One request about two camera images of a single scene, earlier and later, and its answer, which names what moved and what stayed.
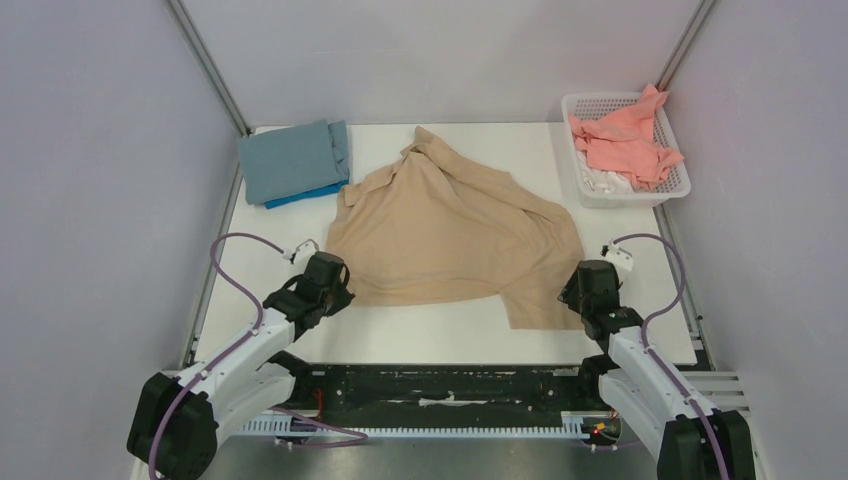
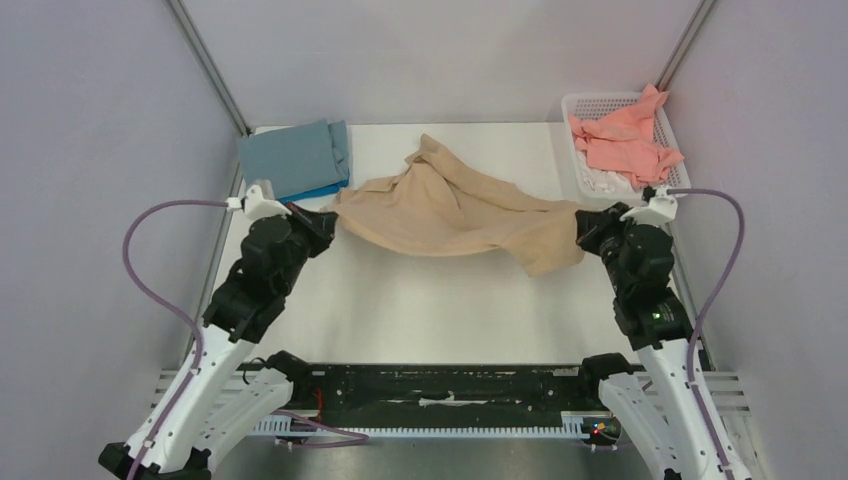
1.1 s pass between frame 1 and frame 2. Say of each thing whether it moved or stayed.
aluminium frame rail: stayed
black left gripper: moved
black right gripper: moved
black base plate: stayed
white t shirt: stayed
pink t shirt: stayed
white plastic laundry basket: stayed
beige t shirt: moved
